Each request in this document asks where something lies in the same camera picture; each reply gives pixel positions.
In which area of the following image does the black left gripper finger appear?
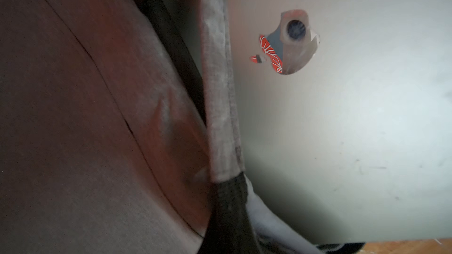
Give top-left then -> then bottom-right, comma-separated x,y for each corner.
198,172 -> 261,254

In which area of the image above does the grey zippered laptop bag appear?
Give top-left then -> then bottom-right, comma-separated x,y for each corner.
0,0 -> 366,254

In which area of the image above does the silver laptop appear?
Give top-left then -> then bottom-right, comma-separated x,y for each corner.
227,0 -> 452,244

